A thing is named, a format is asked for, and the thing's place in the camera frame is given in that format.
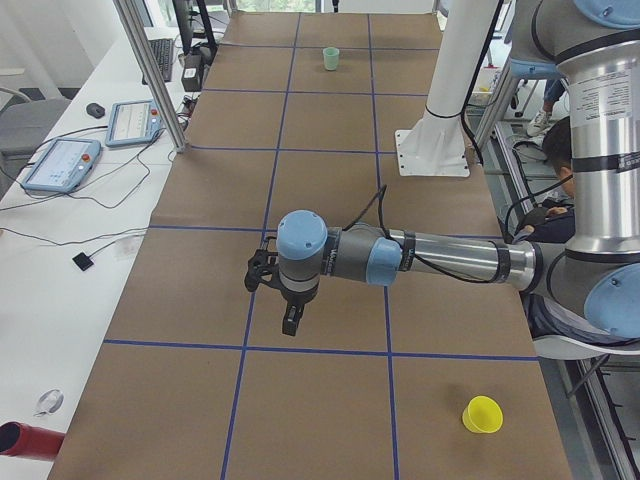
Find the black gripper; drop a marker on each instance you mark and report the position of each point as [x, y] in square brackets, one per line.
[296, 299]

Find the yellow plastic cup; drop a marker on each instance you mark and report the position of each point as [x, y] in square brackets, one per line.
[482, 415]

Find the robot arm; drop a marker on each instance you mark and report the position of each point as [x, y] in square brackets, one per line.
[595, 45]

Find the green plastic cup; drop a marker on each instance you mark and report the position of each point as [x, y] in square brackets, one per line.
[331, 57]

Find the small black square device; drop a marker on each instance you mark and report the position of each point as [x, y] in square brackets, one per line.
[83, 261]

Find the far blue teach pendant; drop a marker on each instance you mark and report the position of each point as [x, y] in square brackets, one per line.
[133, 123]

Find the blue teach pendant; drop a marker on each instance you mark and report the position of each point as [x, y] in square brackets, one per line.
[133, 123]
[63, 165]

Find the black power supply box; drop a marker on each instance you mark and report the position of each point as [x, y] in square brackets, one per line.
[193, 73]

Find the clear tape roll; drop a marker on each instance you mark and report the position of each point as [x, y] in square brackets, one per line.
[49, 402]

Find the near blue teach pendant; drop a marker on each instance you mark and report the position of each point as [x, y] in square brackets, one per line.
[63, 165]

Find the black computer mouse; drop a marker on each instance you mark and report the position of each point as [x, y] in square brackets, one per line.
[95, 110]

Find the black keyboard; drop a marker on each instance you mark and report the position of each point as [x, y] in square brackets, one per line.
[163, 52]

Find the red bottle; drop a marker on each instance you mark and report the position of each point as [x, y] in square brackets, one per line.
[29, 442]

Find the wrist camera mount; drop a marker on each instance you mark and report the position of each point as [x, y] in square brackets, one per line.
[262, 268]

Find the aluminium frame post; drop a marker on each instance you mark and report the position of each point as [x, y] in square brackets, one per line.
[135, 31]

